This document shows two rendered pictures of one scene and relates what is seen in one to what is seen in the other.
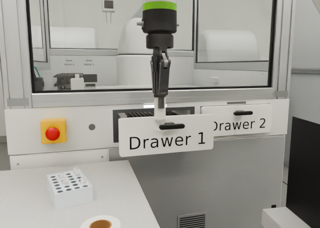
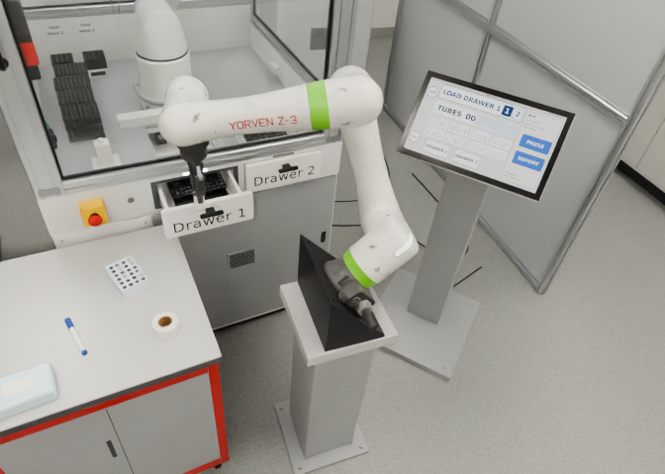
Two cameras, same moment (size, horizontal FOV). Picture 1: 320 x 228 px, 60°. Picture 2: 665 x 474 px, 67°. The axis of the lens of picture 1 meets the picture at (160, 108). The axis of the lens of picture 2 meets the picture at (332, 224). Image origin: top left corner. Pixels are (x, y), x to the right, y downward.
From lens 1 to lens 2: 101 cm
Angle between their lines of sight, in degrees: 35
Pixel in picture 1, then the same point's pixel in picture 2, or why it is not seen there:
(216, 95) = (261, 150)
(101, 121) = (140, 194)
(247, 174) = (296, 212)
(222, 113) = (267, 168)
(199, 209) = (247, 246)
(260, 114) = (309, 162)
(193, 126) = (233, 205)
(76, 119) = (114, 196)
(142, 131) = (184, 218)
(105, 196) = (159, 280)
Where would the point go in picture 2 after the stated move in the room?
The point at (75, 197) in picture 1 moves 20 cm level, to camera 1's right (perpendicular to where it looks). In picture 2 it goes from (137, 289) to (207, 283)
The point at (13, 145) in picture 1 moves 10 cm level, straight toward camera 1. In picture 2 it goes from (53, 227) to (64, 245)
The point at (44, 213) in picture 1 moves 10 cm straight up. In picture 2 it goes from (116, 305) to (109, 281)
